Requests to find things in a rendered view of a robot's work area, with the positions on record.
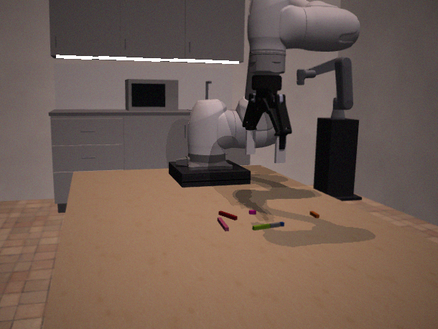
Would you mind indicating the orange rod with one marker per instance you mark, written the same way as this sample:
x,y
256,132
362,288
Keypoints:
x,y
314,214

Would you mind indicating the pink rod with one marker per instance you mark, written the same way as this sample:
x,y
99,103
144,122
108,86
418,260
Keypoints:
x,y
223,224

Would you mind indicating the lime green rod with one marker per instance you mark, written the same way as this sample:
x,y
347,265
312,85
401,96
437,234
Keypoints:
x,y
262,226

